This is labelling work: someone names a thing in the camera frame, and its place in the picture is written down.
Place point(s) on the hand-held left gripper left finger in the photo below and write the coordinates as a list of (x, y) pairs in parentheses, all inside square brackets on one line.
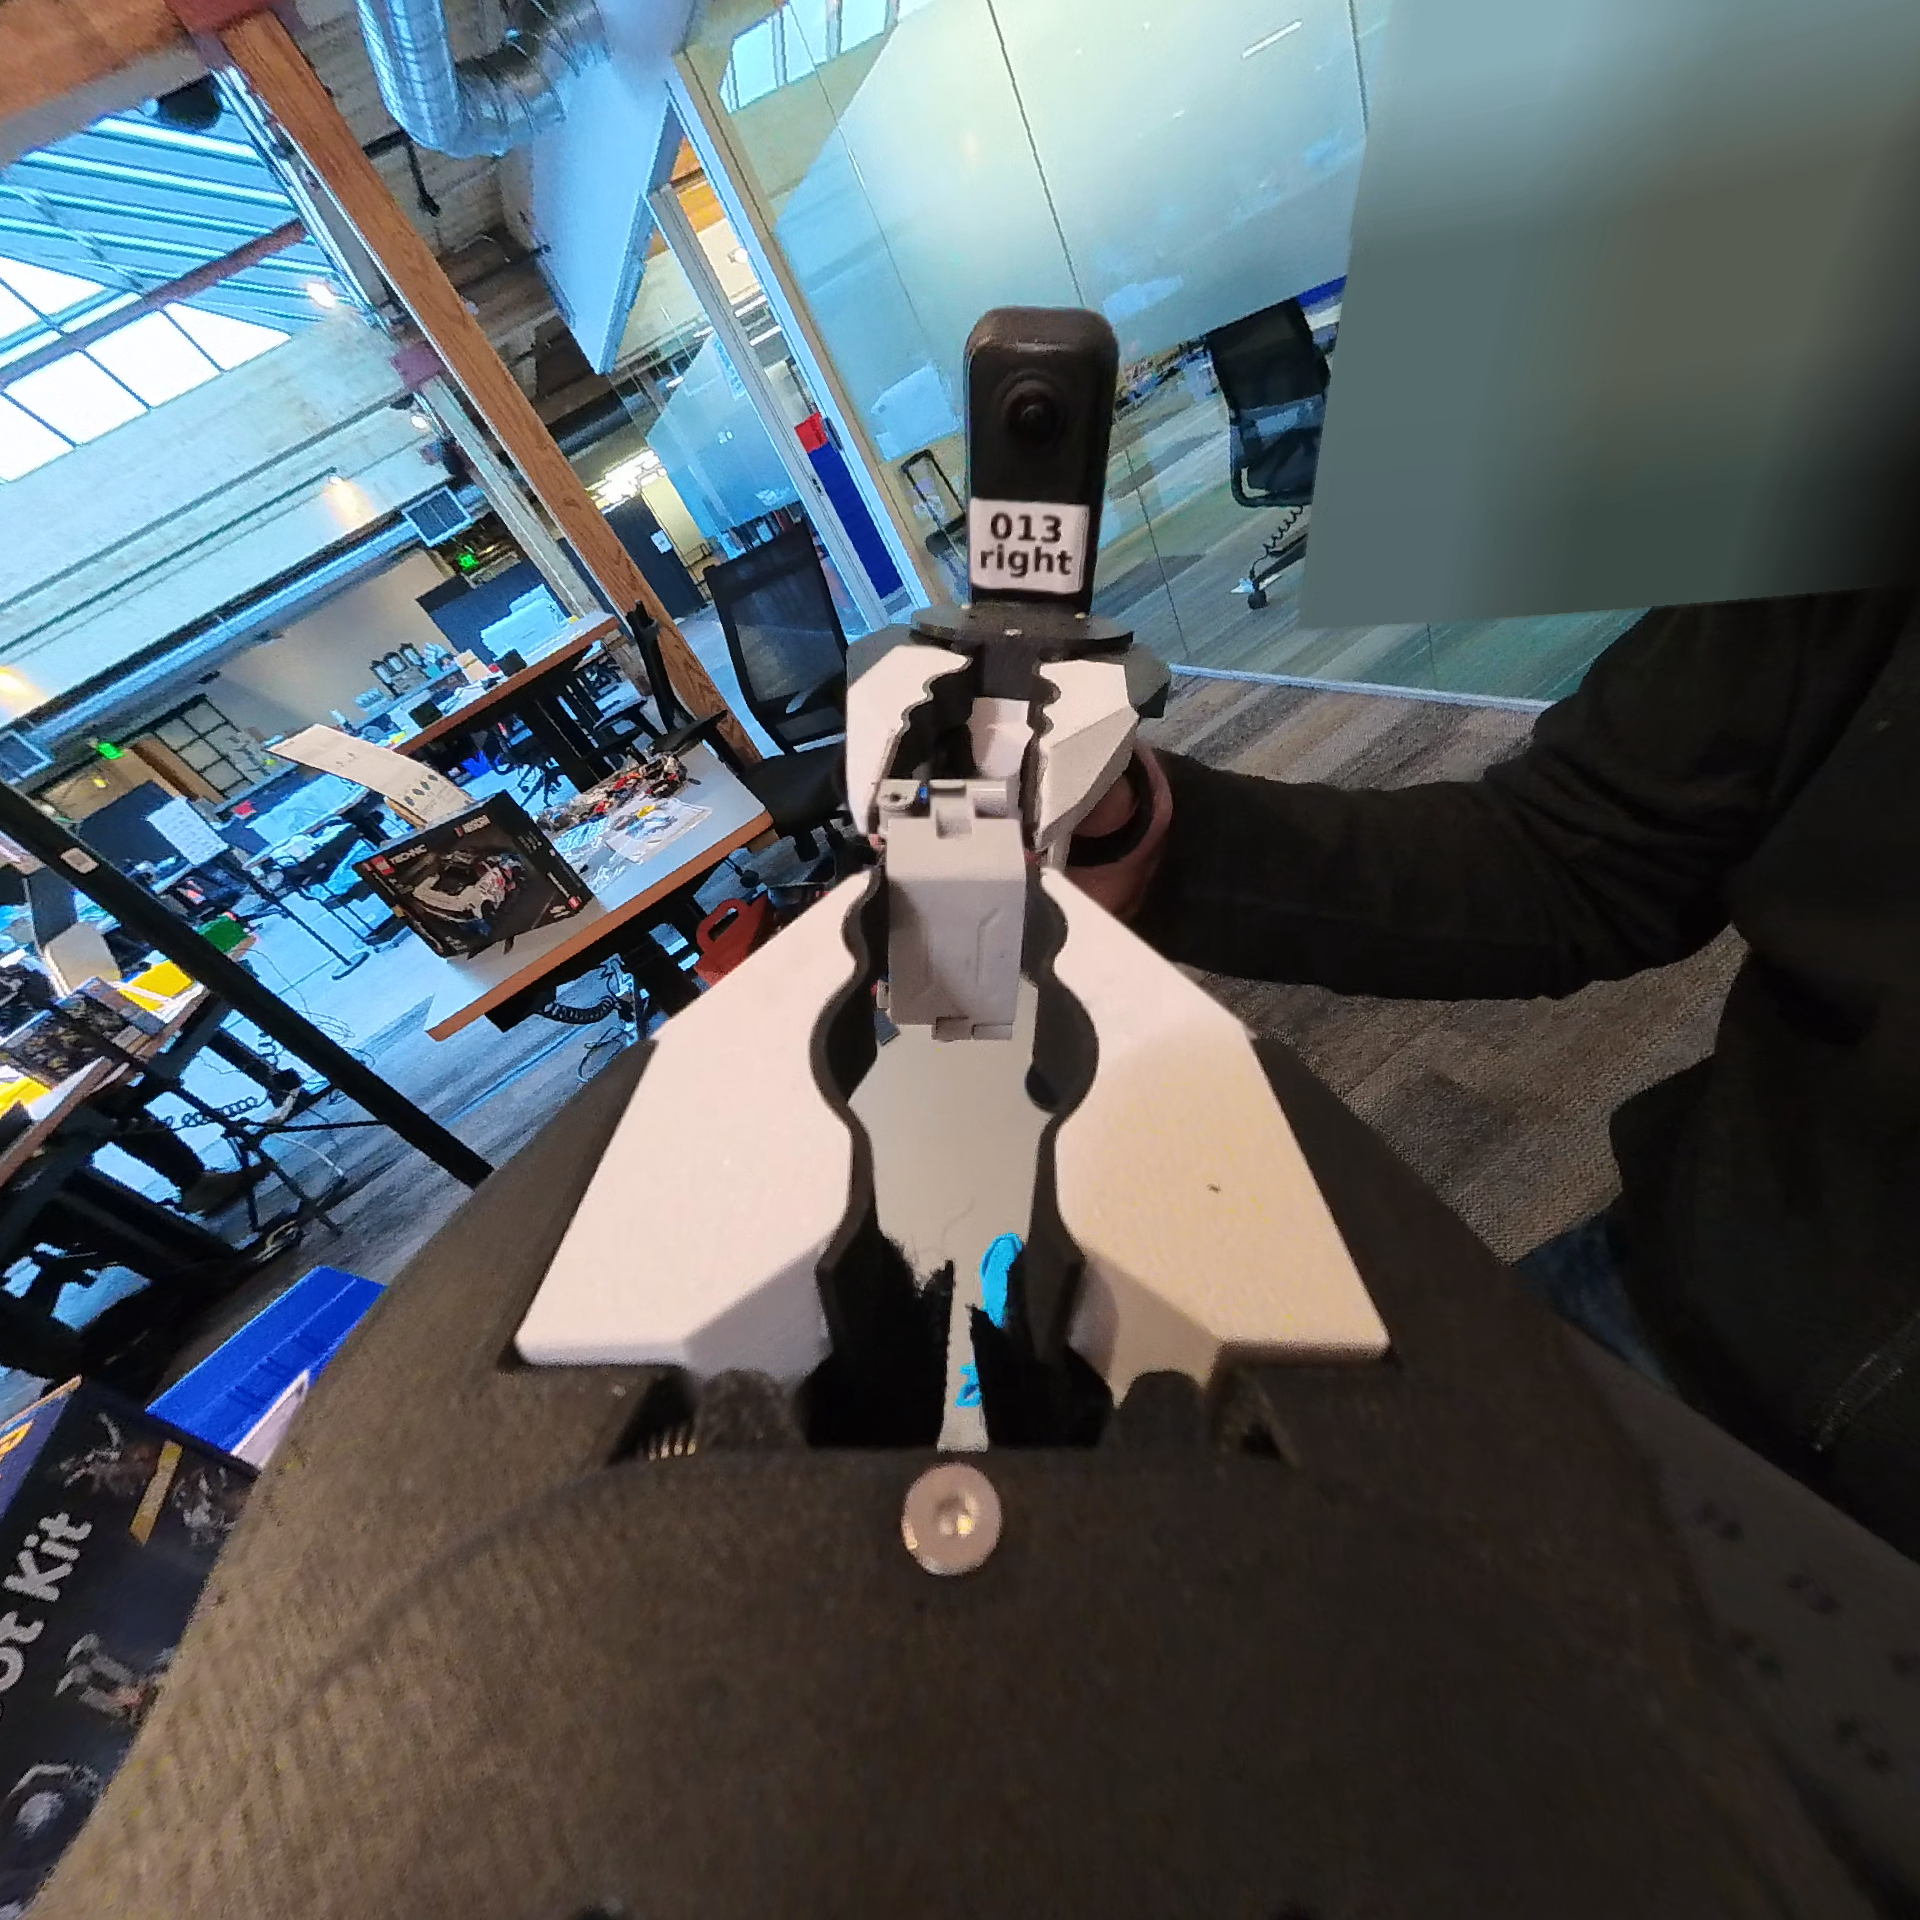
[(704, 1200)]

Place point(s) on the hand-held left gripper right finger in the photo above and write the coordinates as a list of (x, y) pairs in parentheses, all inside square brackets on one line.
[(1214, 1200)]

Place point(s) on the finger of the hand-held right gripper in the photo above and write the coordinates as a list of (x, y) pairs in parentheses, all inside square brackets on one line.
[(1103, 720), (886, 704)]

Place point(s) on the long grey panel blue pins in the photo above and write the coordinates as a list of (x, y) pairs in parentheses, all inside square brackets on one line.
[(954, 916)]

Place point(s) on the person's right forearm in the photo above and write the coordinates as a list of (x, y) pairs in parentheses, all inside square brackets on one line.
[(1501, 839)]

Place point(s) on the person's right hand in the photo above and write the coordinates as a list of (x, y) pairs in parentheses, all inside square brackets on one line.
[(1120, 803)]

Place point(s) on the black office chair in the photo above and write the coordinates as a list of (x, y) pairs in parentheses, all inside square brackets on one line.
[(1272, 421), (773, 646)]

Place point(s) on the blue plastic separator tool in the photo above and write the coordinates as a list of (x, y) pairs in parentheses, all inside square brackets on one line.
[(997, 1267)]

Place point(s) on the red plastic container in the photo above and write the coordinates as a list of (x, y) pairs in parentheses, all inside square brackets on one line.
[(730, 938)]

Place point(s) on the wood-edged table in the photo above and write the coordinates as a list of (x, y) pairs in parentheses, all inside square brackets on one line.
[(661, 870), (510, 675)]

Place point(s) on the dark product box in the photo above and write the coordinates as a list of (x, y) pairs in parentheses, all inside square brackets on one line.
[(464, 879)]

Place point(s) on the blue storage bin with bags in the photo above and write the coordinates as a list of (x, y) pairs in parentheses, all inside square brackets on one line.
[(270, 1358)]

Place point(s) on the white paper sign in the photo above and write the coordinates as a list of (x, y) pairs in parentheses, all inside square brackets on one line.
[(359, 764)]

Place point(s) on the tall black stand pole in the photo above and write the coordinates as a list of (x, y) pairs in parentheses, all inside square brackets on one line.
[(226, 975)]

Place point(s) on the person's torso in black jacket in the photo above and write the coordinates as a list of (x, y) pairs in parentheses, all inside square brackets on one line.
[(1800, 1200)]

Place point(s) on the long wood-edged workbench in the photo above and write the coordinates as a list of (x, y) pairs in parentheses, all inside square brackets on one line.
[(77, 1079)]

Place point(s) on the dark blue robot kit box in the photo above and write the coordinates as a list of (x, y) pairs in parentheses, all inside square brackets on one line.
[(90, 1622)]

